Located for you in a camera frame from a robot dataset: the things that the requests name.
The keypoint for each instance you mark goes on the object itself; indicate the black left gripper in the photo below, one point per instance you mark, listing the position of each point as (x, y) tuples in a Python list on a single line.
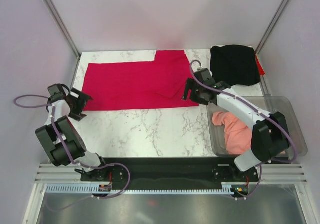
[(82, 100)]

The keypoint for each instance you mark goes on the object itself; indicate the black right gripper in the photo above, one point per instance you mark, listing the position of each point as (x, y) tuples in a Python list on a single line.
[(189, 86)]

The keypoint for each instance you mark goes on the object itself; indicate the crimson red t shirt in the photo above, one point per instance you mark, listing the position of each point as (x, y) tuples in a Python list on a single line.
[(142, 85)]

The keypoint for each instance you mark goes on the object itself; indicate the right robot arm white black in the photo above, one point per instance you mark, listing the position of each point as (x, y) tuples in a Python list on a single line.
[(269, 134)]

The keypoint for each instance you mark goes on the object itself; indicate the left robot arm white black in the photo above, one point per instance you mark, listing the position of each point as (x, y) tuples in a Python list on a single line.
[(59, 138)]

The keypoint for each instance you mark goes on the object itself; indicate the folded black t shirt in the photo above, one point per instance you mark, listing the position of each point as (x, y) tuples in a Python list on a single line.
[(235, 65)]

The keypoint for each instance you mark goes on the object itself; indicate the peach pink t shirt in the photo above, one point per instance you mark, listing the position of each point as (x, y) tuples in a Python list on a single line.
[(237, 135)]

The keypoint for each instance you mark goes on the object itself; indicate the folded red t shirt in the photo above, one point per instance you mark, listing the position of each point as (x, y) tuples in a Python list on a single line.
[(260, 68)]

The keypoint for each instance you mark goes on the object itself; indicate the left aluminium frame post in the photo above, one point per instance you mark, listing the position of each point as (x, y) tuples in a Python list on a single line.
[(62, 27)]

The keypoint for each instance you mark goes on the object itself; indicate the aluminium frame post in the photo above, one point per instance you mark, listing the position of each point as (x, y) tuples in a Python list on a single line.
[(62, 27), (272, 25)]

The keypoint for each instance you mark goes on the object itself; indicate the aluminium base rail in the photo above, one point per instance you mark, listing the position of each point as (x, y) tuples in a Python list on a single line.
[(272, 174)]

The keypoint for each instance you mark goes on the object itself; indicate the right aluminium frame post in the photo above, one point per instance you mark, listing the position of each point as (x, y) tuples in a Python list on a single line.
[(272, 25)]

